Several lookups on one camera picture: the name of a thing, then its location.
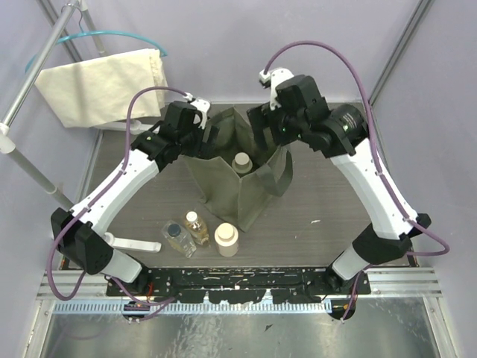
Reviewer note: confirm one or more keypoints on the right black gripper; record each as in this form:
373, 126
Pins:
261, 116

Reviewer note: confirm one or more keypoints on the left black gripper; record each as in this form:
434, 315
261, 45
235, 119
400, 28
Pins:
203, 135

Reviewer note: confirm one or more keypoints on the green bottle with beige cap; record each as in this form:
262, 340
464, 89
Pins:
242, 164

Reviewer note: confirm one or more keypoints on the olive green canvas bag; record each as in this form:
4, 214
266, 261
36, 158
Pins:
240, 201

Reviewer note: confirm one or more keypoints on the cream bottle with beige cap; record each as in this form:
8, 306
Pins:
226, 238

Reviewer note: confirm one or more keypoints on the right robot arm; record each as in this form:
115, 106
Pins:
388, 236

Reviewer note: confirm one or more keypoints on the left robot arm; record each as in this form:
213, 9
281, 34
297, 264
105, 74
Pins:
80, 230

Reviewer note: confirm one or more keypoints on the cream canvas cloth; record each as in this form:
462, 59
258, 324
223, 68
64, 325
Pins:
98, 91

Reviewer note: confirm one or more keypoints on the amber bottle with white cap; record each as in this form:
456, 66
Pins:
197, 228

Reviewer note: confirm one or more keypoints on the clear bottle with dark cap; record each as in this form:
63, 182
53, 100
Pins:
179, 238

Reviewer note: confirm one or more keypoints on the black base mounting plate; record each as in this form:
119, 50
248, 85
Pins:
294, 285

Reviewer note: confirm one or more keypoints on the teal clothes hanger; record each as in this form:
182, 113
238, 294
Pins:
163, 52

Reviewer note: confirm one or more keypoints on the white metal clothes rack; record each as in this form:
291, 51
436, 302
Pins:
64, 156

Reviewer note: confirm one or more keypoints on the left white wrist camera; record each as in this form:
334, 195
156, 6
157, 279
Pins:
202, 108

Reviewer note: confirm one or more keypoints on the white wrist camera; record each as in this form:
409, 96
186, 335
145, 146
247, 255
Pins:
271, 80
202, 108

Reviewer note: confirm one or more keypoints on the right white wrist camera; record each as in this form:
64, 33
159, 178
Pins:
271, 80

